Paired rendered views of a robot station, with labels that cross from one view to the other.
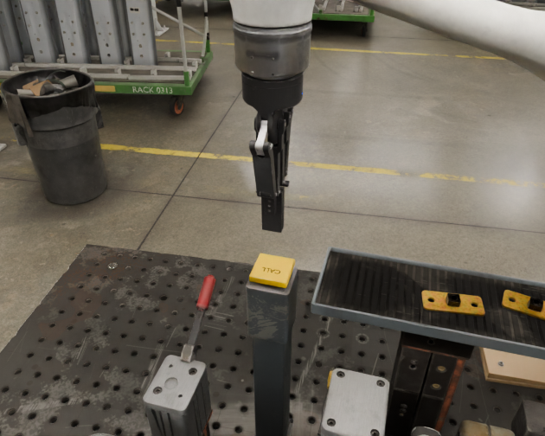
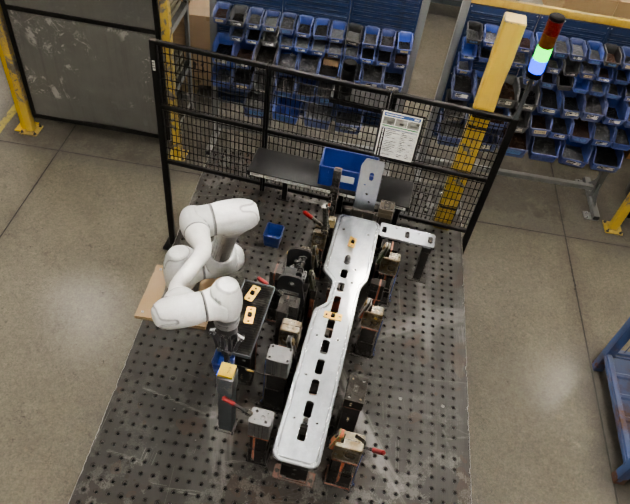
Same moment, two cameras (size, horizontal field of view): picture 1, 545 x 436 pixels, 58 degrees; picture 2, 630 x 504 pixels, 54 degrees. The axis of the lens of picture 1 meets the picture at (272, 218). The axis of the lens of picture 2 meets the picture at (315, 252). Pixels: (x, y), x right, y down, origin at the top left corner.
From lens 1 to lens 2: 2.07 m
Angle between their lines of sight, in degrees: 70
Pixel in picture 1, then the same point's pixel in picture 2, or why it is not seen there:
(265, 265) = (225, 372)
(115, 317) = not seen: outside the picture
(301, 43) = not seen: hidden behind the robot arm
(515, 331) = (262, 302)
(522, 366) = not seen: hidden behind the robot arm
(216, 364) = (183, 454)
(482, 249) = not seen: outside the picture
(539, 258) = (17, 270)
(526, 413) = (281, 311)
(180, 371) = (257, 415)
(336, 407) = (281, 359)
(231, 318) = (147, 449)
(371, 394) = (277, 349)
